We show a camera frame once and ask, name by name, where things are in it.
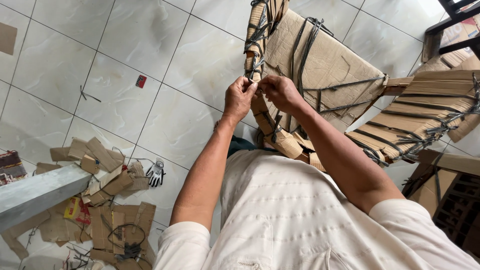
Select person's left hand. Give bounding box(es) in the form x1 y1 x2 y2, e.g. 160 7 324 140
223 76 259 123

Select open brown cardboard box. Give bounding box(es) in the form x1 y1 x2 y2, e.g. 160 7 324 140
401 149 480 219

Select yellow and red wrapper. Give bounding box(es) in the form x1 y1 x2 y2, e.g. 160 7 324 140
63 196 91 226

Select black cable loop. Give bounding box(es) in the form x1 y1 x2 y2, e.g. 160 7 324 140
106 223 148 262

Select short black strap piece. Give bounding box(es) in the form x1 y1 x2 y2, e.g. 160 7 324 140
79 85 102 103

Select flat brown cardboard piece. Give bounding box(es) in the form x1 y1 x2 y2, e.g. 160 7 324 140
0 22 18 56

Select person's right hand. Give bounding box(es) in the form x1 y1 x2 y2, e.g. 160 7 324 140
257 74 309 117

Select pile of cardboard scraps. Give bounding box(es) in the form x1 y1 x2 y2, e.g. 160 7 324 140
0 136 158 270

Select heap of printed cardboard sheets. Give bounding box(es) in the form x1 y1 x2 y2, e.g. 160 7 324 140
412 14 480 76

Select cardboard-wrapped chair with black straps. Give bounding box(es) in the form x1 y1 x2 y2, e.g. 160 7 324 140
243 0 480 172

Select black plastic crate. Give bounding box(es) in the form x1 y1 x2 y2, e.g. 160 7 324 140
432 172 480 260

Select black wooden chair frame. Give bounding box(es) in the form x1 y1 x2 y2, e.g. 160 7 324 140
425 0 480 58

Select white and black work glove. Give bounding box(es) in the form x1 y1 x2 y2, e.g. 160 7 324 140
146 160 167 188

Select person's dark green trousers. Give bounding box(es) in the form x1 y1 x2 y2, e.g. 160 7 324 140
226 135 279 159

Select person's white shirt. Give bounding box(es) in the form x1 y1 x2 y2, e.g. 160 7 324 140
153 149 480 270

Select black plastic strap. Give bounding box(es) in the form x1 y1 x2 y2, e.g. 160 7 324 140
244 45 266 84

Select grey metal beam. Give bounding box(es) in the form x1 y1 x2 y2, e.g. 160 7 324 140
0 163 93 234

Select striped woven mat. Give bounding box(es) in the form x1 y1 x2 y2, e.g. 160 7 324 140
0 150 28 187

